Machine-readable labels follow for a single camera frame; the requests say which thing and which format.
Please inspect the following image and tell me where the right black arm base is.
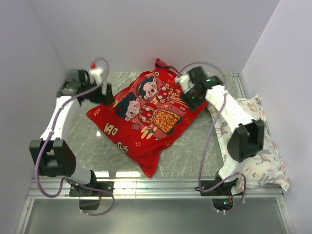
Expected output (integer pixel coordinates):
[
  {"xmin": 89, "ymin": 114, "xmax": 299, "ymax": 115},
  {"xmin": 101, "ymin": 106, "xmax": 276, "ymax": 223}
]
[{"xmin": 195, "ymin": 179, "xmax": 246, "ymax": 214}]

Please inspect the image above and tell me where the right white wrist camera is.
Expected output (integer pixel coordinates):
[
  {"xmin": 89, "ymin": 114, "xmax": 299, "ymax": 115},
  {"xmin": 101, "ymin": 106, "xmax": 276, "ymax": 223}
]
[{"xmin": 175, "ymin": 74, "xmax": 194, "ymax": 93}]

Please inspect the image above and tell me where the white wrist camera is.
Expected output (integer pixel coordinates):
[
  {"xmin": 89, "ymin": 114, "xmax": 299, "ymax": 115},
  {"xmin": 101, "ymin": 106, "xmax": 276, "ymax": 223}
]
[
  {"xmin": 175, "ymin": 74, "xmax": 194, "ymax": 93},
  {"xmin": 89, "ymin": 62, "xmax": 104, "ymax": 85}
]

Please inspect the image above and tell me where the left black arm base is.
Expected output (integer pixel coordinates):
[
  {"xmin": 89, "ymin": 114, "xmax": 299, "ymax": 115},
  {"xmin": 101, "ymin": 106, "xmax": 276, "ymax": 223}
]
[{"xmin": 66, "ymin": 178, "xmax": 115, "ymax": 216}]

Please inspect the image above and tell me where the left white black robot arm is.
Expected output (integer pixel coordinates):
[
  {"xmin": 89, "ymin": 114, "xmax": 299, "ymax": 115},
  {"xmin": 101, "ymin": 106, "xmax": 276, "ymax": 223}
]
[{"xmin": 29, "ymin": 67, "xmax": 114, "ymax": 196}]

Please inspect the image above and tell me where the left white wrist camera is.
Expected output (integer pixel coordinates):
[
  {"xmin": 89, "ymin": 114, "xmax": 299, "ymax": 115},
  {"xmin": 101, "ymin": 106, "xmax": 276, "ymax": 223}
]
[{"xmin": 89, "ymin": 62, "xmax": 104, "ymax": 85}]

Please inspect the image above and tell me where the aluminium mounting rail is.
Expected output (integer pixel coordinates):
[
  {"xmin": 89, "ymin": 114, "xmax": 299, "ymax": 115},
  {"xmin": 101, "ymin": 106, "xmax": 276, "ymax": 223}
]
[{"xmin": 16, "ymin": 178, "xmax": 295, "ymax": 234}]

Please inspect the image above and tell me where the red pillowcase grey print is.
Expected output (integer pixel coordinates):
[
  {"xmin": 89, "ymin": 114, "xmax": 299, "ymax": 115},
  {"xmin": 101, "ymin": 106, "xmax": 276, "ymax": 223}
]
[{"xmin": 86, "ymin": 58, "xmax": 208, "ymax": 178}]

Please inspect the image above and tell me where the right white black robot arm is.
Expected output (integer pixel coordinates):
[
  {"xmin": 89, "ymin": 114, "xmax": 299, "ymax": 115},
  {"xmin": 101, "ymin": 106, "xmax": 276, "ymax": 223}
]
[{"xmin": 175, "ymin": 66, "xmax": 265, "ymax": 195}]

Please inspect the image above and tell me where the floral patterned white pillow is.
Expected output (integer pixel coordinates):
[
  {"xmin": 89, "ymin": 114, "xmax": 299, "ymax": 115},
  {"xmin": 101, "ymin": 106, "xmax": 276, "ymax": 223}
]
[{"xmin": 214, "ymin": 95, "xmax": 291, "ymax": 194}]

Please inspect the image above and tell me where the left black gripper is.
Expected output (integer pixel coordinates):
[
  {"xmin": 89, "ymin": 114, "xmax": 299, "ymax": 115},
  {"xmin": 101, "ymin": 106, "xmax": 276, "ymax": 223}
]
[{"xmin": 82, "ymin": 79, "xmax": 115, "ymax": 106}]

